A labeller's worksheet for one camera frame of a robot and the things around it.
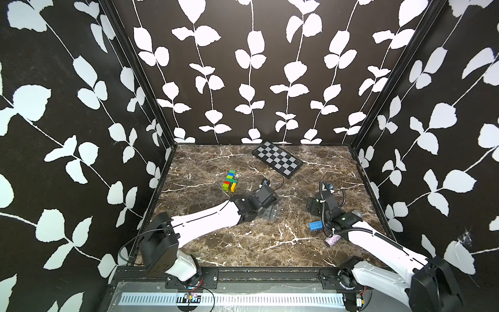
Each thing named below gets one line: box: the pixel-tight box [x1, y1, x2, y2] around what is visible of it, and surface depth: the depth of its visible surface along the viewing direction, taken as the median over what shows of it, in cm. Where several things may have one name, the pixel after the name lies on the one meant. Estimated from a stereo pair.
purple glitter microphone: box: [324, 234, 342, 248], surface depth 83 cm
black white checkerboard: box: [252, 140, 304, 179], surface depth 113 cm
